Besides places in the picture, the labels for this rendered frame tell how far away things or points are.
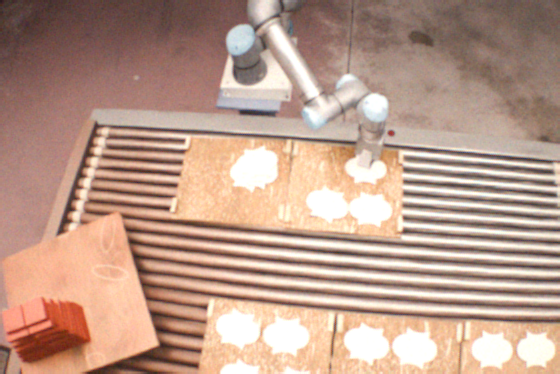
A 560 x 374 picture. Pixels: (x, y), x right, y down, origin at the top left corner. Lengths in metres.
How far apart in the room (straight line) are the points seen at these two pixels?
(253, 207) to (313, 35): 2.04
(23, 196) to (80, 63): 1.15
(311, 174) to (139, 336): 0.83
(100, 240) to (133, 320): 0.32
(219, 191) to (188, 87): 1.66
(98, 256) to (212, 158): 0.57
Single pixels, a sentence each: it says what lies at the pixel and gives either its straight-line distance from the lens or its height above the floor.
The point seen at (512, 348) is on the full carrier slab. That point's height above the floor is 0.94.
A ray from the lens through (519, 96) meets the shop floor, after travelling 3.47.
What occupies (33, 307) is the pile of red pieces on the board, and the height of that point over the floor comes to 1.31.
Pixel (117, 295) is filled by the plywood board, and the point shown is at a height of 1.04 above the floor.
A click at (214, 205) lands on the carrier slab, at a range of 1.74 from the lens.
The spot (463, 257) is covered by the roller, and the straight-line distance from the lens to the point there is 1.72.
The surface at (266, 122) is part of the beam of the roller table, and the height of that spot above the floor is 0.92.
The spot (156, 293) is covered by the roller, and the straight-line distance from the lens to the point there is 1.69.
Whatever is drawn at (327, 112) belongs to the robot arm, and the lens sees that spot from 1.45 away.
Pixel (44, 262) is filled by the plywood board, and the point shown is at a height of 1.04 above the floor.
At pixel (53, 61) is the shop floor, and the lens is 4.02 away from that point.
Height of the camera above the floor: 2.47
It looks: 62 degrees down
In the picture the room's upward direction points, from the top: 9 degrees counter-clockwise
